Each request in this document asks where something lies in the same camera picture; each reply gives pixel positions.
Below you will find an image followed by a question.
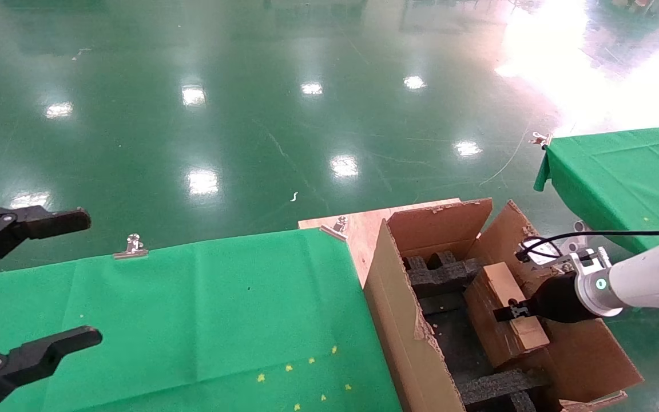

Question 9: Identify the black foam insert block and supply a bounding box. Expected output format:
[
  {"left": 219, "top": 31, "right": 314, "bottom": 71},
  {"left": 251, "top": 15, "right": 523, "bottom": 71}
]
[
  {"left": 456, "top": 369, "right": 553, "bottom": 412},
  {"left": 403, "top": 251, "right": 488, "bottom": 299}
]

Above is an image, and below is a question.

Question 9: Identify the large green table cloth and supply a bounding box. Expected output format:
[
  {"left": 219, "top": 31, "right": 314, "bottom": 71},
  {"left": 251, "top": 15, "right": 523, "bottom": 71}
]
[{"left": 0, "top": 228, "right": 404, "bottom": 412}]

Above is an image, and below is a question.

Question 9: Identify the large open brown carton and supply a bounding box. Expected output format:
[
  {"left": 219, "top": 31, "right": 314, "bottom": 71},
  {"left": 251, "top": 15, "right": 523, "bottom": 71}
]
[{"left": 363, "top": 197, "right": 645, "bottom": 412}]

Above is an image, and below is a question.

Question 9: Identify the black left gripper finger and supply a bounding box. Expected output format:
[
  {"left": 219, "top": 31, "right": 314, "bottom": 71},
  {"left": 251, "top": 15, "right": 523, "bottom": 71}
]
[
  {"left": 0, "top": 205, "right": 92, "bottom": 284},
  {"left": 0, "top": 327, "right": 104, "bottom": 412}
]

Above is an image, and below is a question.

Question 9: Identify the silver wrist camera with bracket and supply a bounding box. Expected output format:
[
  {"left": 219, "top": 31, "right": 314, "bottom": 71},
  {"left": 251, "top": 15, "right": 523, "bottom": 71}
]
[{"left": 516, "top": 236, "right": 614, "bottom": 276}]

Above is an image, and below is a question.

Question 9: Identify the black foam carton liner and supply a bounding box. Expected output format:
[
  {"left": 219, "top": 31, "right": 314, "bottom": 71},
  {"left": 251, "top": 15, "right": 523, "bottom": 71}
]
[{"left": 418, "top": 295, "right": 496, "bottom": 385}]

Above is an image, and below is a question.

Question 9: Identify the small brown cardboard box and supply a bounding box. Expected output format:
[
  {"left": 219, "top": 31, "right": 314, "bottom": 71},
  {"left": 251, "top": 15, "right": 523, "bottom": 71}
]
[{"left": 465, "top": 262, "right": 551, "bottom": 369}]

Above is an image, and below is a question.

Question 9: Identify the white table leg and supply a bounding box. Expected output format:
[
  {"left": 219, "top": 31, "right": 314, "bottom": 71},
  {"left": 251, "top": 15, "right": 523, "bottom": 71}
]
[{"left": 563, "top": 220, "right": 594, "bottom": 253}]

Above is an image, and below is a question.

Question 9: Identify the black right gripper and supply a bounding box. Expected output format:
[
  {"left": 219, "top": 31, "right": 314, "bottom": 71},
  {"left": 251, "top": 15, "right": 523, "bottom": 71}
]
[{"left": 493, "top": 274, "right": 599, "bottom": 324}]

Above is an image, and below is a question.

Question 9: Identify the green cloth with hanging corner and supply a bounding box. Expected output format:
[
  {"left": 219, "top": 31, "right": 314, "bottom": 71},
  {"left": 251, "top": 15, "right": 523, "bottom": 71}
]
[{"left": 534, "top": 123, "right": 659, "bottom": 256}]

